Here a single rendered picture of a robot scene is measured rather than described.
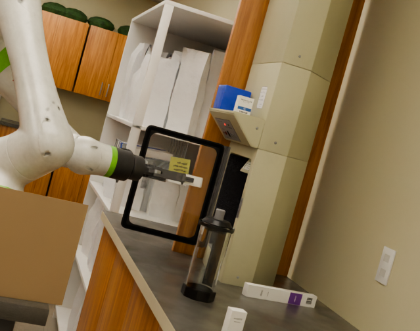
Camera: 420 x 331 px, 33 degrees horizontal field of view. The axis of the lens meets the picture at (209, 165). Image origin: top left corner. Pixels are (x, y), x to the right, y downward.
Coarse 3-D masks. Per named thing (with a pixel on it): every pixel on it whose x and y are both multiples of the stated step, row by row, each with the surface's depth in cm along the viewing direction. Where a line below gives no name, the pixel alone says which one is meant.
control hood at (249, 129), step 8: (216, 112) 252; (224, 112) 241; (232, 112) 232; (240, 112) 231; (232, 120) 237; (240, 120) 231; (248, 120) 232; (256, 120) 233; (264, 120) 233; (240, 128) 233; (248, 128) 232; (256, 128) 233; (224, 136) 261; (240, 136) 239; (248, 136) 232; (256, 136) 233; (248, 144) 234; (256, 144) 234
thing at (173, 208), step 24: (168, 144) 260; (192, 144) 261; (168, 168) 261; (192, 168) 262; (144, 192) 260; (168, 192) 262; (192, 192) 263; (144, 216) 261; (168, 216) 262; (192, 216) 264
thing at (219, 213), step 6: (216, 210) 205; (222, 210) 205; (210, 216) 208; (216, 216) 205; (222, 216) 205; (210, 222) 202; (216, 222) 202; (222, 222) 202; (228, 222) 206; (228, 228) 203
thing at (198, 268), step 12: (204, 228) 203; (204, 240) 202; (216, 240) 202; (228, 240) 205; (204, 252) 202; (216, 252) 202; (192, 264) 204; (204, 264) 202; (216, 264) 203; (192, 276) 203; (204, 276) 202; (216, 276) 204; (204, 288) 203
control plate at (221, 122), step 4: (216, 120) 258; (220, 120) 252; (224, 120) 247; (228, 120) 241; (220, 124) 256; (224, 124) 250; (224, 128) 254; (228, 128) 248; (232, 128) 242; (224, 132) 257; (232, 132) 246; (228, 136) 255; (232, 136) 249; (236, 136) 244; (236, 140) 247
